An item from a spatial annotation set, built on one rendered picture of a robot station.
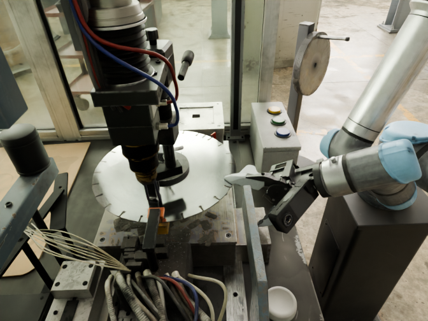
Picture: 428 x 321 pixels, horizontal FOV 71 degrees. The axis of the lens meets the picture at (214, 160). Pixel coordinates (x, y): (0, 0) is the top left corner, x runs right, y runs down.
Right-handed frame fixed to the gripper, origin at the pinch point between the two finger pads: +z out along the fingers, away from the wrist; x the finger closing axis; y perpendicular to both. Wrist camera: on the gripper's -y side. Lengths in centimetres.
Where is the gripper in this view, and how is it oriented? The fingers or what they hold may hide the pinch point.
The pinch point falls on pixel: (239, 205)
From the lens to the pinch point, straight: 70.1
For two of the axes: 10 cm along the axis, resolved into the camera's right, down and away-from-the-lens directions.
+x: -5.2, -7.8, -3.5
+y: 3.4, -5.6, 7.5
